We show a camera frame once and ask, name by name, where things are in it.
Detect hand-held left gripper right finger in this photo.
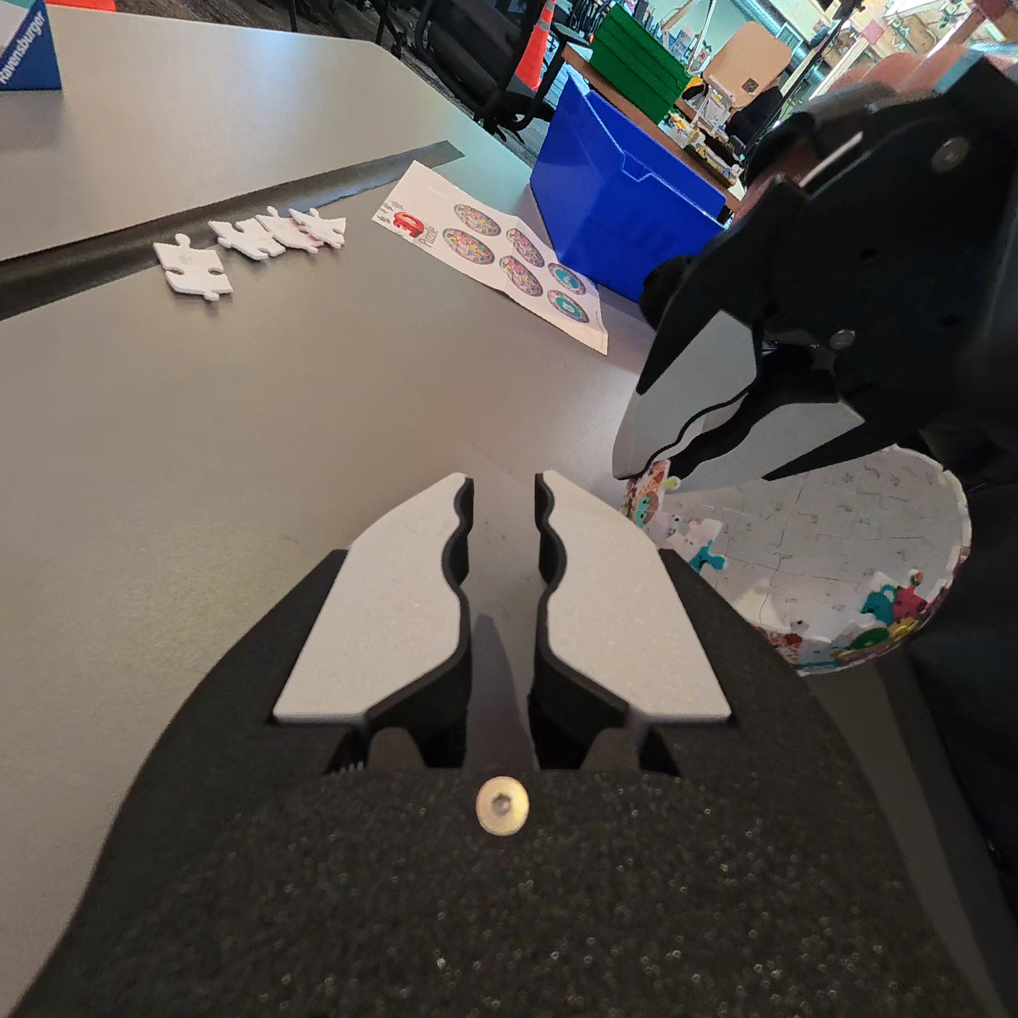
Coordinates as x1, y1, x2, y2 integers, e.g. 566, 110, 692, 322
530, 470, 736, 773

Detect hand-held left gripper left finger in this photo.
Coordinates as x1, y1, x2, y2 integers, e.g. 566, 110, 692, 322
274, 471, 475, 773

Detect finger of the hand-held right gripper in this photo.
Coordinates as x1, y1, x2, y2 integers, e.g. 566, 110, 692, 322
611, 308, 763, 483
667, 390, 871, 496

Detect colourful puzzle ball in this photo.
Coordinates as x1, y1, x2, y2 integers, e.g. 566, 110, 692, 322
624, 446, 973, 677

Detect white puzzle leaflet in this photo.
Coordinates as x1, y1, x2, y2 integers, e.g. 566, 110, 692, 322
371, 160, 612, 356

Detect single white puzzle piece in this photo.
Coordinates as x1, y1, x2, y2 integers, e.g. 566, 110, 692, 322
287, 206, 349, 252
152, 233, 235, 305
253, 207, 321, 257

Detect two joined white puzzle pieces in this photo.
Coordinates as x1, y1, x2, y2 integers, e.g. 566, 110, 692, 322
206, 218, 289, 265

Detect colourful puzzle box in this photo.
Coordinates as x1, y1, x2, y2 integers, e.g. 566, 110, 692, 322
1, 1, 63, 95

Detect person's right hand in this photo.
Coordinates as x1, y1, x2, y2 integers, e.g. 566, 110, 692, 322
793, 48, 990, 128

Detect blue plastic bin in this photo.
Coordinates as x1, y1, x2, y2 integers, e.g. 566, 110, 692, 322
527, 75, 738, 305

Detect brown cardboard box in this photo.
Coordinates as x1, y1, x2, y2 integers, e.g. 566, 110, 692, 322
699, 18, 795, 111

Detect green plastic bin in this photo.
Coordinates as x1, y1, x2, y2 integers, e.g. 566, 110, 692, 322
587, 1, 695, 127

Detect orange traffic cone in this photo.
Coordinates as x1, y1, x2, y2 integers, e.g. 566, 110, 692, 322
511, 1, 559, 95

